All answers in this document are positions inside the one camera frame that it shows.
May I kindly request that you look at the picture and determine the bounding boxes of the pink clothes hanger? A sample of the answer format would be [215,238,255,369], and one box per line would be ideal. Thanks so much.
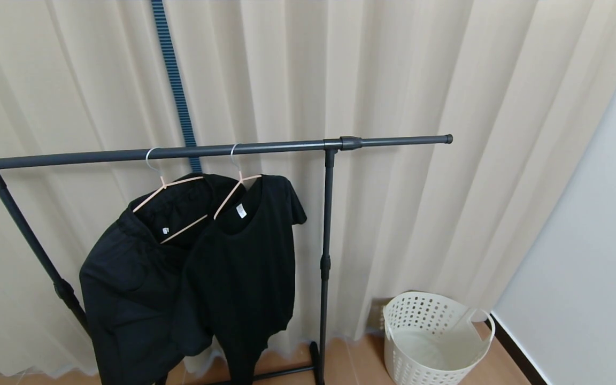
[213,143,262,221]
[133,147,210,245]

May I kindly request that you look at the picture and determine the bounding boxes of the black t-shirt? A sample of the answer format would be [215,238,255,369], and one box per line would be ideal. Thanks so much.
[172,174,307,385]

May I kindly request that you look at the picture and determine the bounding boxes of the black shorts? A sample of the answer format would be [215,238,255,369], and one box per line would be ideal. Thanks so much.
[79,172,244,385]

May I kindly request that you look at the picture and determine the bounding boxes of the black clothes rack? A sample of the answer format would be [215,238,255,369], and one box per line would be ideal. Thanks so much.
[0,134,453,385]

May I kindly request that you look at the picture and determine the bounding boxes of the white laundry basket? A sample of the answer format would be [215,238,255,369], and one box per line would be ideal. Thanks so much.
[383,291,496,385]

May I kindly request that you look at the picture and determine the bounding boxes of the beige curtain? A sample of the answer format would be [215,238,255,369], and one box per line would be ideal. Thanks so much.
[0,0,616,378]

